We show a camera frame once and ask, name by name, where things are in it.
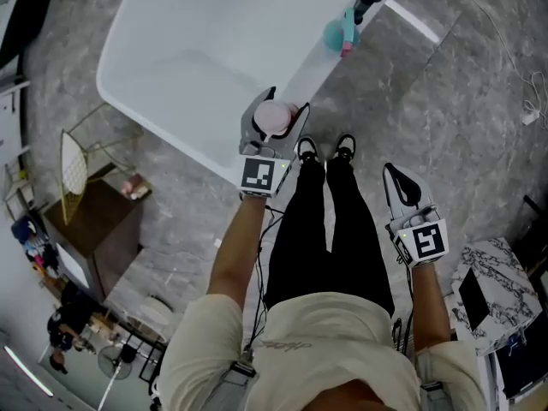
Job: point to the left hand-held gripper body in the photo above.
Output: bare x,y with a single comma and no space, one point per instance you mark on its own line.
259,174

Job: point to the marble pattern cabinet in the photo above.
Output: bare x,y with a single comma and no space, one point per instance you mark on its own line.
509,281

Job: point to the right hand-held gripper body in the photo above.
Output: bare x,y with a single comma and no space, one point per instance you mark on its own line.
424,240

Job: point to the dark green bathtub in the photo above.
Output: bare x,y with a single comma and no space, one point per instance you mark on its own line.
30,15

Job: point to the person's black white shoe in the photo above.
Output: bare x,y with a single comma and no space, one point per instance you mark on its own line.
307,150
344,148

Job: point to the person's right forearm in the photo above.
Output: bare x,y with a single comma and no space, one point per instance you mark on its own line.
428,306

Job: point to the person's cream shirt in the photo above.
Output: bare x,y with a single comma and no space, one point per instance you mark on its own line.
321,336

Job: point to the pale pink round lid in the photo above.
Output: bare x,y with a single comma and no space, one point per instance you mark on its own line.
272,116

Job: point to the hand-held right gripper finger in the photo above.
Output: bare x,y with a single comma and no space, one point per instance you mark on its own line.
421,199
390,195

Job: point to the white bathtub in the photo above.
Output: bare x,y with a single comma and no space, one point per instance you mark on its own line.
192,37

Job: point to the person's left black white shoe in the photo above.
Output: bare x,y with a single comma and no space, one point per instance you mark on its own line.
307,150

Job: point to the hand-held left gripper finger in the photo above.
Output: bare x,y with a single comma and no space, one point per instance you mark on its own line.
248,122
297,135

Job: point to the person's black trousers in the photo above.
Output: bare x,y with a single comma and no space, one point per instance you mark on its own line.
308,238

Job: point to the teal pump bottle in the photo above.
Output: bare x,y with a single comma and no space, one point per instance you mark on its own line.
336,34

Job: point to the black standing fan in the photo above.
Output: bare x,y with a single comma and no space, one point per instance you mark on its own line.
114,360

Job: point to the person's right black white shoe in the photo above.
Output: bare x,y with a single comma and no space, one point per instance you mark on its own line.
344,148

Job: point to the person's left forearm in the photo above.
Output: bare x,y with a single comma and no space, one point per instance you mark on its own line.
240,251

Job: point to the white round stool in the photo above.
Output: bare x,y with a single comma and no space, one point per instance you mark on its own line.
155,311

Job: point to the dark wooden vanity cabinet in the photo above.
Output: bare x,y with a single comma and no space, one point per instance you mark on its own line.
107,229

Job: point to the pink toiletry item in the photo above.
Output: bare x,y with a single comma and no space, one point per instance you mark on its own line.
136,186

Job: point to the white cabinet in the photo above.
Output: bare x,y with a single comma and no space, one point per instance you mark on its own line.
8,118

